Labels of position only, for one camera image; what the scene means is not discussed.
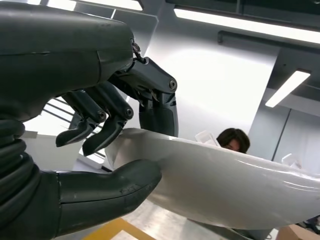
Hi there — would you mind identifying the ceiling light strip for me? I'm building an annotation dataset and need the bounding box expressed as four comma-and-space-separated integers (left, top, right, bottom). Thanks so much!
46, 0, 143, 12
265, 70, 312, 109
174, 8, 320, 46

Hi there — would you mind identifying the person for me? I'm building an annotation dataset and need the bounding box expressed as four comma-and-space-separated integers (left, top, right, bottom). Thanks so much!
216, 127, 251, 155

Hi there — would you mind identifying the brown cardboard box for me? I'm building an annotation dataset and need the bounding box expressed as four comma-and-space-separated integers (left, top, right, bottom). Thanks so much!
275, 224, 320, 240

